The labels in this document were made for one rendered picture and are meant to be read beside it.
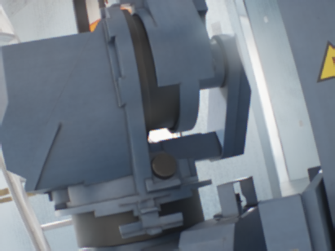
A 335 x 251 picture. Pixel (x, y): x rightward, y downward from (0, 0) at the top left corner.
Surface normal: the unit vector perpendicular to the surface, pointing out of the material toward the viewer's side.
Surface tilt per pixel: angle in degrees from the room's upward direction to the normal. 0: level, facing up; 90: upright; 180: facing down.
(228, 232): 45
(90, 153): 125
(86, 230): 90
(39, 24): 90
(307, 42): 90
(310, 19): 90
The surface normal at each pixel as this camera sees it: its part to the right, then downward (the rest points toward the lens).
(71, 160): 0.27, 0.43
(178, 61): 0.22, 0.00
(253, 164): -0.61, 0.03
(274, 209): -0.40, -0.03
